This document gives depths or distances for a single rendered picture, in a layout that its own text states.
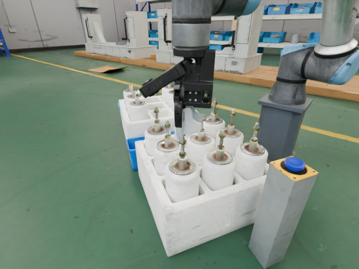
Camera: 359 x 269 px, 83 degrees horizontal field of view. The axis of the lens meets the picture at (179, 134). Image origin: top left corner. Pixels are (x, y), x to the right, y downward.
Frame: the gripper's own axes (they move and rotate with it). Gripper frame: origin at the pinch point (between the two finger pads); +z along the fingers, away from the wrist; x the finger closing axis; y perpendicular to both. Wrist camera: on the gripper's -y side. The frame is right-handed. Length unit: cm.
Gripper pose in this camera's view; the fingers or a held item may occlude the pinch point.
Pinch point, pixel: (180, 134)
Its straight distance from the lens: 51.0
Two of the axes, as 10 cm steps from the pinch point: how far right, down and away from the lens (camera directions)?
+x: 1.7, -4.6, 8.7
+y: 9.9, 0.8, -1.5
